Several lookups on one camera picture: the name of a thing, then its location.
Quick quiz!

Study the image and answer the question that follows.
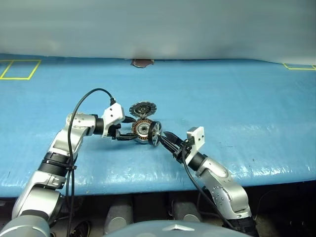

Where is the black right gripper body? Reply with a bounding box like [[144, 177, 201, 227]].
[[173, 139, 195, 163]]

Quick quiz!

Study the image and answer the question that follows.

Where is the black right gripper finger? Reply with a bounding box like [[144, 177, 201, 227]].
[[164, 131, 185, 148], [158, 135, 178, 155]]

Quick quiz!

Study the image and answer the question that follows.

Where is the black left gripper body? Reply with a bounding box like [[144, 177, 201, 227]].
[[108, 124, 121, 140]]

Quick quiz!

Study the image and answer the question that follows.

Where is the motor stator with copper windings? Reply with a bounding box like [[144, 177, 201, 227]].
[[131, 118, 153, 145]]

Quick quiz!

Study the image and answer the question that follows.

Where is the silver spoked end cap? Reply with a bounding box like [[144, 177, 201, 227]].
[[147, 120, 163, 147]]

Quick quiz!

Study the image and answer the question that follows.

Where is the silver finned motor cover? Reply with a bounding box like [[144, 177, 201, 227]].
[[129, 100, 157, 118]]

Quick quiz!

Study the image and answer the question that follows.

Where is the grey rounded block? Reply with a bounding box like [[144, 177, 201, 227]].
[[172, 199, 203, 222], [103, 198, 134, 234]]

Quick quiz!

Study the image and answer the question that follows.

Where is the blue foam table cover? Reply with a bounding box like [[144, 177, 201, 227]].
[[0, 53, 316, 198]]

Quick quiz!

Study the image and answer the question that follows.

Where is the grey robot torso with emblem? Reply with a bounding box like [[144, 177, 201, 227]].
[[103, 220, 250, 237]]

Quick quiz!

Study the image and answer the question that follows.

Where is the black shoe with white stripes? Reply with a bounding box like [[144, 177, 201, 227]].
[[71, 221, 91, 237]]

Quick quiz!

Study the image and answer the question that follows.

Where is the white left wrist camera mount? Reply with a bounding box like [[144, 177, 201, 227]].
[[101, 103, 126, 138]]

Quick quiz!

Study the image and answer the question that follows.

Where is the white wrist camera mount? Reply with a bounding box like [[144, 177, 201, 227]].
[[101, 103, 126, 138], [185, 126, 205, 168]]

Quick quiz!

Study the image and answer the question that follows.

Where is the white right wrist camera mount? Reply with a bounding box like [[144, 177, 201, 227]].
[[185, 126, 205, 168]]

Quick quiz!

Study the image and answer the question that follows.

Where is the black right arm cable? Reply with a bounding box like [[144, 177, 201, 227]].
[[182, 145, 235, 230]]

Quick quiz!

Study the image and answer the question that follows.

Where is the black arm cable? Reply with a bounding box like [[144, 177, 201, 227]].
[[66, 88, 117, 237], [182, 145, 235, 230]]

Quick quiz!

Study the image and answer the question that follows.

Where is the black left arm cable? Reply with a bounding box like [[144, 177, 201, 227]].
[[66, 88, 117, 237]]

